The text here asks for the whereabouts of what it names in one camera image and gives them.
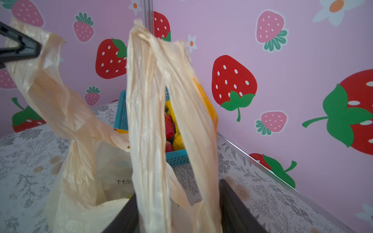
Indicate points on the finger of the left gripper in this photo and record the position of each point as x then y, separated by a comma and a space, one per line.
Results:
25, 48

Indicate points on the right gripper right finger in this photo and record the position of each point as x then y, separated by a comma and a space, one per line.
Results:
235, 217

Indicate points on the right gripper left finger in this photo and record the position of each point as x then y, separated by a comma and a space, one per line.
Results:
127, 220

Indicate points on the beige plastic bag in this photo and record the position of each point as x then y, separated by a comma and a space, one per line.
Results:
155, 69

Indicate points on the teal plastic basket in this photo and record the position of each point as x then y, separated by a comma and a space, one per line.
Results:
174, 158

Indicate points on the yellow lemon fake fruit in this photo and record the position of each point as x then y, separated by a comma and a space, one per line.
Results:
178, 143

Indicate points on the red dragon fruit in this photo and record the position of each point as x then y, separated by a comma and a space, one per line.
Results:
170, 127

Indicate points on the small yellow banana bunch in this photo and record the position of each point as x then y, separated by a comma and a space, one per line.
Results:
170, 112

